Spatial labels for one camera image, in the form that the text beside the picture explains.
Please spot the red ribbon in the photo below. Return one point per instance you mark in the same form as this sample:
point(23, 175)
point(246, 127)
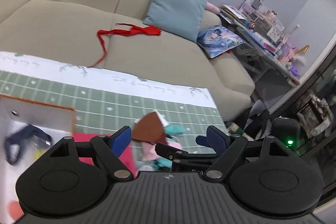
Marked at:
point(147, 31)

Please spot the orange-edged white cardboard box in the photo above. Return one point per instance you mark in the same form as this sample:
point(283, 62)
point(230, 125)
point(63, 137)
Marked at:
point(39, 113)

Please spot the brown leather pouch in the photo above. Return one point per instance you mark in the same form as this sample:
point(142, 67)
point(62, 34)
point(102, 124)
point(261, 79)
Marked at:
point(149, 127)

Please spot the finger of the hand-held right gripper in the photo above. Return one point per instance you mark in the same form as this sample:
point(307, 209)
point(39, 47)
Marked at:
point(202, 140)
point(170, 150)

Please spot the green checked tablecloth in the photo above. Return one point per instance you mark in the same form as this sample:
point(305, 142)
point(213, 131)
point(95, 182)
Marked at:
point(118, 100)

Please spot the cluttered shelf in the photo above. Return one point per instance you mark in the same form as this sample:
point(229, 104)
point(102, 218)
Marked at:
point(315, 113)

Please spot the pale pink plush toy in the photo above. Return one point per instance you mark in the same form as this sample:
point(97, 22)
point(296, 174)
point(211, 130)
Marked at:
point(212, 7)

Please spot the salmon pink soft ball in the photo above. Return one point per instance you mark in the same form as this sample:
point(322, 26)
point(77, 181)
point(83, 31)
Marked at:
point(14, 211)

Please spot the clear display case with figurines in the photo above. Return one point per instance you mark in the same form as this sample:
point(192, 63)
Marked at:
point(265, 19)

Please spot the beige sofa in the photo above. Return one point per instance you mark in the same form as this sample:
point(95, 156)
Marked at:
point(65, 22)

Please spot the pink purple ornaments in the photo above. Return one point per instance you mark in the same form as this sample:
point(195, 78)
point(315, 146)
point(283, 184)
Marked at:
point(292, 58)

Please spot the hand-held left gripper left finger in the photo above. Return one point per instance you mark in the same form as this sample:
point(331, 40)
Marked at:
point(120, 140)

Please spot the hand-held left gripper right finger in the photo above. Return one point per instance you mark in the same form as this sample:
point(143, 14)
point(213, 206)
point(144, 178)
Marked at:
point(218, 141)

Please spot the yellow-green plastic bag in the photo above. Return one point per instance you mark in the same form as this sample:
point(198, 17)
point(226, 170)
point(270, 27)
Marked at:
point(39, 153)

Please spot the printed figure cushion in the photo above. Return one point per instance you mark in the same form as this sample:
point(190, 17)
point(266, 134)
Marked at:
point(220, 39)

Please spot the clear box with red lid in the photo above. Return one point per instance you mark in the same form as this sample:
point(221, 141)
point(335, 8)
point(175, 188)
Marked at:
point(127, 161)

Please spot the dark bag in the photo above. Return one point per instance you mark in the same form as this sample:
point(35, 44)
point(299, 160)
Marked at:
point(252, 119)

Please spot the pink plush doll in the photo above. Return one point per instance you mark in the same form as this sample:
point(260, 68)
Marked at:
point(149, 151)

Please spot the light blue cushion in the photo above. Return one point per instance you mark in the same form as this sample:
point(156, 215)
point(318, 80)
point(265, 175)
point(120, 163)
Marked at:
point(176, 6)

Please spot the grey cluttered desk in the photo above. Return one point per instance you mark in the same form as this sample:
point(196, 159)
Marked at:
point(262, 56)

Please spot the navy blue cloth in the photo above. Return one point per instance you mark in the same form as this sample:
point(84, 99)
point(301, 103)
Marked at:
point(34, 130)

